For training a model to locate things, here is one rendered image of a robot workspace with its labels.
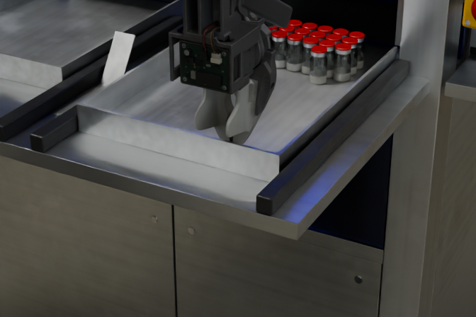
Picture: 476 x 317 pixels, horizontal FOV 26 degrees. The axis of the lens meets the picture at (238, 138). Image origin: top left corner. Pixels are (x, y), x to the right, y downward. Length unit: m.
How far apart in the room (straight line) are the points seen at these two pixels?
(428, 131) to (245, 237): 0.37
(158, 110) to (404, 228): 0.42
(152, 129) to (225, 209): 0.14
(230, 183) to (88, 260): 0.76
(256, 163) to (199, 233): 0.57
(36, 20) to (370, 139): 0.58
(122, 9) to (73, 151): 0.45
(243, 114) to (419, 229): 0.47
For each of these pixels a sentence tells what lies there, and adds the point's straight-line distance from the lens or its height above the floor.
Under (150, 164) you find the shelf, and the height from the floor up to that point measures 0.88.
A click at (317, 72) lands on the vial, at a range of 1.31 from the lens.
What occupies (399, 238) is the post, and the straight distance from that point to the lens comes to 1.48.
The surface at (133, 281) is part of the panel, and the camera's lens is 1.78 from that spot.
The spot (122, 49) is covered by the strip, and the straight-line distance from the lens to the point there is 1.32.
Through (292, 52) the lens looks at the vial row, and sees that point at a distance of 1.34.
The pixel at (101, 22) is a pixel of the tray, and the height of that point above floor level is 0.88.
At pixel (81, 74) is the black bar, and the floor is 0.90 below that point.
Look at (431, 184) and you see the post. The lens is 1.42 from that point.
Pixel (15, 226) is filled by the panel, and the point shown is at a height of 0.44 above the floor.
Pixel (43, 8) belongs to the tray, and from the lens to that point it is 1.60.
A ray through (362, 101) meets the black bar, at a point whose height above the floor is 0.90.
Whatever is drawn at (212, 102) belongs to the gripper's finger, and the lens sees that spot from 1.08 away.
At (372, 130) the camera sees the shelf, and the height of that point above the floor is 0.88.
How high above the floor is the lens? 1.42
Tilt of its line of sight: 27 degrees down
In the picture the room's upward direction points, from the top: straight up
